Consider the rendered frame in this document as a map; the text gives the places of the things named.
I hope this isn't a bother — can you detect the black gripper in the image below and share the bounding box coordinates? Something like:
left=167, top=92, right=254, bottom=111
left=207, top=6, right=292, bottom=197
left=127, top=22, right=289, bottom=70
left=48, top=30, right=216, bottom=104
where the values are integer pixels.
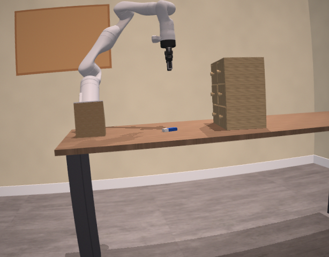
left=160, top=40, right=176, bottom=71

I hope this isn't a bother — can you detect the small wooden chest of drawers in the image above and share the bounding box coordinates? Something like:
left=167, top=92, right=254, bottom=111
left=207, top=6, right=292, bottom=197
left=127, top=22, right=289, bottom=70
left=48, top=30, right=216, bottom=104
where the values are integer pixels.
left=211, top=57, right=266, bottom=130

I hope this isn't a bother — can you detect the brown wooden drawer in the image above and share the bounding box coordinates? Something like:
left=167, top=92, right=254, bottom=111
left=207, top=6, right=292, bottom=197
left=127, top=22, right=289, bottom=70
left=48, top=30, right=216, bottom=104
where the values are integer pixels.
left=211, top=64, right=218, bottom=83
left=219, top=106, right=227, bottom=128
left=218, top=84, right=226, bottom=105
left=212, top=104, right=219, bottom=124
left=216, top=61, right=225, bottom=82
left=211, top=85, right=219, bottom=104

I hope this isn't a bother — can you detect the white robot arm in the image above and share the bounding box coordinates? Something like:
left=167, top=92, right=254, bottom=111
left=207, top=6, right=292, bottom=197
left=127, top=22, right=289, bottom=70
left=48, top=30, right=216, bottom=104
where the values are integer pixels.
left=78, top=0, right=176, bottom=102

